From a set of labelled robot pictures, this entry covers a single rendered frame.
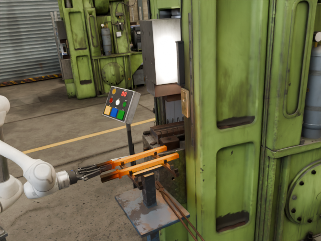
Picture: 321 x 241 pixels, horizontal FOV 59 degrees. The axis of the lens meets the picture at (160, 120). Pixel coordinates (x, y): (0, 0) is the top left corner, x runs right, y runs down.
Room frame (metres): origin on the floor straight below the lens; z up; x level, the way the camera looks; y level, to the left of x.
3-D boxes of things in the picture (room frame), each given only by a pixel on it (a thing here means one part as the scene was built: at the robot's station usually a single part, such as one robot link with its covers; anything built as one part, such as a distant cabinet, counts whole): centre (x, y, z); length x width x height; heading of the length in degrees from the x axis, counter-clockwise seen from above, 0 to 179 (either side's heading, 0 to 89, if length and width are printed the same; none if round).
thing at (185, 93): (1.71, -0.16, 1.27); 0.09 x 0.02 x 0.17; 18
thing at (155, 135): (2.03, -0.14, 0.96); 0.42 x 0.20 x 0.09; 108
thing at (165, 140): (1.82, -0.05, 0.95); 0.12 x 0.08 x 0.06; 108
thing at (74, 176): (1.33, 0.46, 1.03); 0.09 x 0.08 x 0.07; 118
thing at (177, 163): (1.99, -0.17, 0.69); 0.56 x 0.38 x 0.45; 108
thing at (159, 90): (2.03, -0.14, 1.32); 0.42 x 0.20 x 0.10; 108
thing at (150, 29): (1.99, -0.16, 1.56); 0.42 x 0.39 x 0.40; 108
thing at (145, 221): (1.40, 0.09, 0.75); 0.40 x 0.30 x 0.02; 27
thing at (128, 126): (2.48, 0.30, 0.54); 0.04 x 0.04 x 1.08; 18
